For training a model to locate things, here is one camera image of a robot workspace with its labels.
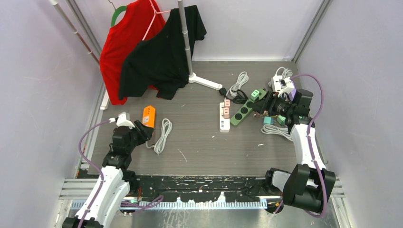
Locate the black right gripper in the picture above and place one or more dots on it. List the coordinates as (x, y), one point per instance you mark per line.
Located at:
(268, 103)

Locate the red t-shirt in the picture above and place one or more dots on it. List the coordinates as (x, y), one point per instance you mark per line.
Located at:
(121, 40)

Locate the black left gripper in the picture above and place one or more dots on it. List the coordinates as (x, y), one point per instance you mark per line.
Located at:
(144, 132)

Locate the white power strip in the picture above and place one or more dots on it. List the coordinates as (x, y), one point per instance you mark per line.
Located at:
(276, 83)
(224, 123)

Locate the pink plug adapter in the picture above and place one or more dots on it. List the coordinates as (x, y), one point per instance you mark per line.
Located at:
(227, 102)
(226, 112)

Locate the orange power strip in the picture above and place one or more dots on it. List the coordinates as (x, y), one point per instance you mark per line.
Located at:
(149, 116)

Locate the green clothes hanger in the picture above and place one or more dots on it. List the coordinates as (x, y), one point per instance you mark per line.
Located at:
(117, 12)

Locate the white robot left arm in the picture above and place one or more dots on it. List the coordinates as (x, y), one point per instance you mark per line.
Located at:
(115, 181)

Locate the teal plug adapter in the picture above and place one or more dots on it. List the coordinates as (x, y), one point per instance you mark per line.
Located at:
(268, 120)

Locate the black t-shirt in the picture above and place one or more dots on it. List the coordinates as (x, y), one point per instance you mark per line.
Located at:
(160, 62)

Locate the dark green power strip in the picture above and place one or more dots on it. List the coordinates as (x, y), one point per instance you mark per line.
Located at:
(245, 110)

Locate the light green plug adapter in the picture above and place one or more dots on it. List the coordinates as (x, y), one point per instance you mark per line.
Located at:
(255, 94)

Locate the pink plug adapter strip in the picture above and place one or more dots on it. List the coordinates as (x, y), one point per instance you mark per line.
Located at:
(258, 115)

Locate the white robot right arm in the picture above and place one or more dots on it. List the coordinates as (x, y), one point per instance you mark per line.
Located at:
(310, 184)

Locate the pink clothes hanger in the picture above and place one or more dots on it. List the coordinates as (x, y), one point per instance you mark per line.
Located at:
(155, 11)

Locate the purple power strip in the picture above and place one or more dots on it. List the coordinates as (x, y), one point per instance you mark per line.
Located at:
(292, 94)

